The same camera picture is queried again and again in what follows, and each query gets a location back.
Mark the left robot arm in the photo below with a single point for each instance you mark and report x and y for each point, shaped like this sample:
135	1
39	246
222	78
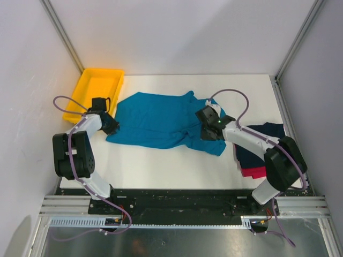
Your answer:
73	155

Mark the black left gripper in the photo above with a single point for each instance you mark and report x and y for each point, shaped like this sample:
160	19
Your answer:
114	125

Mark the folded navy t shirt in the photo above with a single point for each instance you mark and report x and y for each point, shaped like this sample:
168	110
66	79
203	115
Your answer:
249	160

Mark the folded red t shirt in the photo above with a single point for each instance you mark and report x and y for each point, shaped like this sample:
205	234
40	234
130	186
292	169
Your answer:
254	173

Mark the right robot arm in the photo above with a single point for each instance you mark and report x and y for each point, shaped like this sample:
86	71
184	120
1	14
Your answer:
283	160

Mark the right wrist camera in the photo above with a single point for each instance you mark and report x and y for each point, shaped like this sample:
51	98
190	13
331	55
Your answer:
214	106

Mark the teal t shirt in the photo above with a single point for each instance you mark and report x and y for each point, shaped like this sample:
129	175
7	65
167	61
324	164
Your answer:
162	122

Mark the aluminium frame post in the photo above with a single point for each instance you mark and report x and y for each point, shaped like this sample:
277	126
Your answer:
300	37
62	33

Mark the right aluminium frame post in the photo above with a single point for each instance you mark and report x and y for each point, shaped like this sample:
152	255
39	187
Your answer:
300	37

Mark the grey slotted cable duct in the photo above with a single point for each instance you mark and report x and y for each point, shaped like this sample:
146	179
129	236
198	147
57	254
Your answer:
241	222

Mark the yellow plastic tray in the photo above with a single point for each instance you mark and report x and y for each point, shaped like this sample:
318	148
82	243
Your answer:
94	82

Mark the left aluminium frame post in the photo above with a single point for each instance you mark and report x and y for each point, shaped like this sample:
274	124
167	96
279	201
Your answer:
62	33

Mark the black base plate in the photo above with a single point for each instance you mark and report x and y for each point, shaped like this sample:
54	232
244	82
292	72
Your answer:
184	206

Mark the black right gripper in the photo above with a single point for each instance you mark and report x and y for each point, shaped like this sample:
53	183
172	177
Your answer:
204	136

